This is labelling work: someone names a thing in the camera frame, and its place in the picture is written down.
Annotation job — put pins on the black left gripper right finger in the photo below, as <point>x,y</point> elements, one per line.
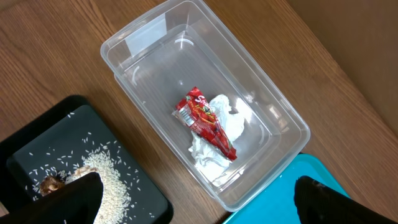
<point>317,203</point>

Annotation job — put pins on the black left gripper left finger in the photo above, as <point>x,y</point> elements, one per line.
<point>77,202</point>

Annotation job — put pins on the white tissue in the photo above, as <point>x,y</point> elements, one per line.
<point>209,160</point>

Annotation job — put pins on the red snack wrapper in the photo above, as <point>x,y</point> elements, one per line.
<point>194,111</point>

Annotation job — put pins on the black waste tray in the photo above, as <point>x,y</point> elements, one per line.
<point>13,194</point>

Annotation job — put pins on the brown food scrap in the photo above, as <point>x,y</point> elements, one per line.
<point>50,184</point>

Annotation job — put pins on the pile of white rice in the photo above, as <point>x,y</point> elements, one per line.
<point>115,183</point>

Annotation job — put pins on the teal plastic tray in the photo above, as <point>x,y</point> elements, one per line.
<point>275,204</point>

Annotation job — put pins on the clear plastic bin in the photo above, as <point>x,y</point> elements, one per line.
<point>160,56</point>

